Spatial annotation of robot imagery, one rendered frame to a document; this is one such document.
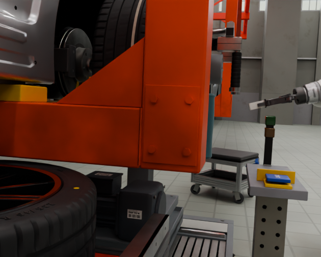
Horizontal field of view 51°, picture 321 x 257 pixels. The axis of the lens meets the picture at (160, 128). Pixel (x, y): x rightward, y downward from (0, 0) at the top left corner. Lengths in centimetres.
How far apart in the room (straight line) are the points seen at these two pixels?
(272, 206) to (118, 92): 68
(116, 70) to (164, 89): 15
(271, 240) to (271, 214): 9
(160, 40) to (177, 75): 10
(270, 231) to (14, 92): 95
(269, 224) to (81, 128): 73
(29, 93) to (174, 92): 45
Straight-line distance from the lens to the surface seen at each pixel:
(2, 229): 57
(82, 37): 164
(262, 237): 130
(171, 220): 166
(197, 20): 88
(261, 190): 111
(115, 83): 92
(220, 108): 505
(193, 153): 86
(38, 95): 112
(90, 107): 93
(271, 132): 148
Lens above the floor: 70
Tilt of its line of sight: 4 degrees down
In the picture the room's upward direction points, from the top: 2 degrees clockwise
